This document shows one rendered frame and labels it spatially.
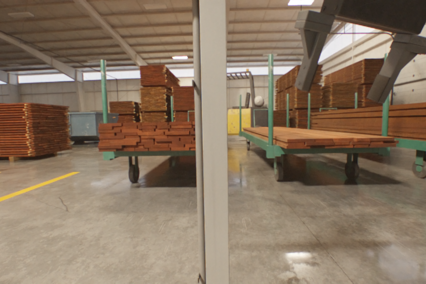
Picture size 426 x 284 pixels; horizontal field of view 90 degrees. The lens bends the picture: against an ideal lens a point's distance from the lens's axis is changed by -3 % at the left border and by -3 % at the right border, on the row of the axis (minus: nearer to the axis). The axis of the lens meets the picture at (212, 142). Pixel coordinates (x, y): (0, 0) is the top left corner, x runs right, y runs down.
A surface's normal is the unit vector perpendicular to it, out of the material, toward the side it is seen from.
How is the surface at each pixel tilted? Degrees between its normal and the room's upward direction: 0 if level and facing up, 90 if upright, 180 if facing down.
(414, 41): 113
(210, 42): 90
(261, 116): 91
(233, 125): 90
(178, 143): 90
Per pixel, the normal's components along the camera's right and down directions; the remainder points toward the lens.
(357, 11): 0.08, 0.48
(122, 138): -0.03, 0.09
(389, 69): -0.98, -0.10
